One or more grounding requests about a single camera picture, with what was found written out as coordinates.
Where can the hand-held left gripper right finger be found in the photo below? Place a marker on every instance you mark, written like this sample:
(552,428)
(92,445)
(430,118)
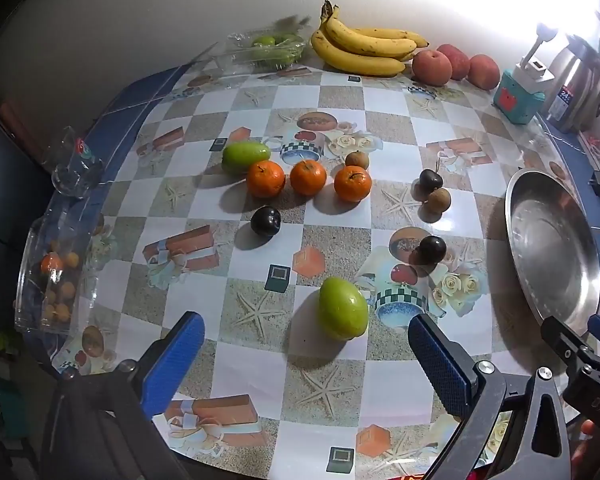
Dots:
(437,360)

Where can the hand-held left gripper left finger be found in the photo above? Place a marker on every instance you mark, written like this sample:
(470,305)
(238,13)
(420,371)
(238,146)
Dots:
(175,360)

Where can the steel bowl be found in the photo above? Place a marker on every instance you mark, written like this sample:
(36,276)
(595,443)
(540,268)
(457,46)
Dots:
(545,240)

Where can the round green mango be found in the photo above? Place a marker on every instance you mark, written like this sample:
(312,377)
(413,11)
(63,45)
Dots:
(342,307)

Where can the dark purple plum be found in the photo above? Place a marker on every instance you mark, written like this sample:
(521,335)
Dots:
(432,250)
(265,220)
(428,180)

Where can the brown longan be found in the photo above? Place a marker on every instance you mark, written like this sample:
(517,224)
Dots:
(438,201)
(357,160)

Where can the long green mango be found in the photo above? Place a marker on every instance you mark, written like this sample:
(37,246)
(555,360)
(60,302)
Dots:
(245,156)

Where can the person's right hand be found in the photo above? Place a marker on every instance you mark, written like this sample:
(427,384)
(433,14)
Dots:
(586,428)

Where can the pile of kumquats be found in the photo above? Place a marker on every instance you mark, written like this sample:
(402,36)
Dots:
(67,290)

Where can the small orange tangerine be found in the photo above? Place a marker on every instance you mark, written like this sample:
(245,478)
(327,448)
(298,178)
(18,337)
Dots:
(51,262)

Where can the clear plastic kumquat container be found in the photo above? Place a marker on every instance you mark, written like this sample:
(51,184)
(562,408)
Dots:
(30,270)

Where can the glass mug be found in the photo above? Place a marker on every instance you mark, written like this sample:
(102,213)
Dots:
(72,175)

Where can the teal box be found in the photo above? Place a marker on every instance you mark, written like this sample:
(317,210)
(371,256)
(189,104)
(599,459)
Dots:
(512,100)

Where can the dark padded chair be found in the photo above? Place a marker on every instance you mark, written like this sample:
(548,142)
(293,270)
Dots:
(0,175)

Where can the steel kettle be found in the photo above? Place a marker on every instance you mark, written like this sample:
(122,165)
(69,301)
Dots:
(575,75)

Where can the white charger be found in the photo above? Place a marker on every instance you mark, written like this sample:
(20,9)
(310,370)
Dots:
(532,72)

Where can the red apple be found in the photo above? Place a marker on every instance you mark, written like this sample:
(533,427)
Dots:
(431,66)
(483,71)
(457,57)

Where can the checkered printed tablecloth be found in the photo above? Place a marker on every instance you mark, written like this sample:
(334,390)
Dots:
(330,95)

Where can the clear plastic lime container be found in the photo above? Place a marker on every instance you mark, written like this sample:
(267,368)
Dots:
(230,57)

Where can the yellow banana bunch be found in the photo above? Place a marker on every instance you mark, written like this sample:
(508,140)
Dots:
(360,55)

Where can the green lime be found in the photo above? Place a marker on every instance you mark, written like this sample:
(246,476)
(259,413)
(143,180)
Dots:
(263,42)
(289,52)

